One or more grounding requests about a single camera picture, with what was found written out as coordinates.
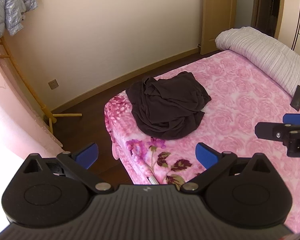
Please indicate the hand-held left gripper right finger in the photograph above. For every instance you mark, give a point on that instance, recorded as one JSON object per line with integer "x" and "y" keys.
{"x": 206, "y": 155}

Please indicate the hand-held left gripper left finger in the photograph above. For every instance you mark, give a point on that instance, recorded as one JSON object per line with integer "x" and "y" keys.
{"x": 87, "y": 155}

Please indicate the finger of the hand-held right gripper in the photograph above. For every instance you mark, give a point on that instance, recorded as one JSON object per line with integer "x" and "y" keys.
{"x": 267, "y": 130}
{"x": 297, "y": 118}

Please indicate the dark brown garment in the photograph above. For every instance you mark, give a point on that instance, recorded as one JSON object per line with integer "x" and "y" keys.
{"x": 165, "y": 105}

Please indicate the black smartphone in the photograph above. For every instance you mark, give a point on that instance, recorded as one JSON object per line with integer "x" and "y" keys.
{"x": 298, "y": 97}

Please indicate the pink floral blanket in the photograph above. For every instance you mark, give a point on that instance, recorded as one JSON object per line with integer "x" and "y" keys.
{"x": 240, "y": 92}

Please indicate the pale striped quilt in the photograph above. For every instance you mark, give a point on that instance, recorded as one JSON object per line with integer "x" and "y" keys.
{"x": 260, "y": 52}

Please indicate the pale pink curtain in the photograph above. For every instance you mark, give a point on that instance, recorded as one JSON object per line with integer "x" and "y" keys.
{"x": 7, "y": 120}

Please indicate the wooden coat rack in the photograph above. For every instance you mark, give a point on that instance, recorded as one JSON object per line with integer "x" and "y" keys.
{"x": 27, "y": 85}

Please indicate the silver puffer jacket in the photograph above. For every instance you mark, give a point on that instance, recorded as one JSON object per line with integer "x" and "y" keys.
{"x": 10, "y": 5}

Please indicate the beige wall socket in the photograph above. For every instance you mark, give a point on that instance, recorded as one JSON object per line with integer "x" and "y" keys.
{"x": 53, "y": 84}

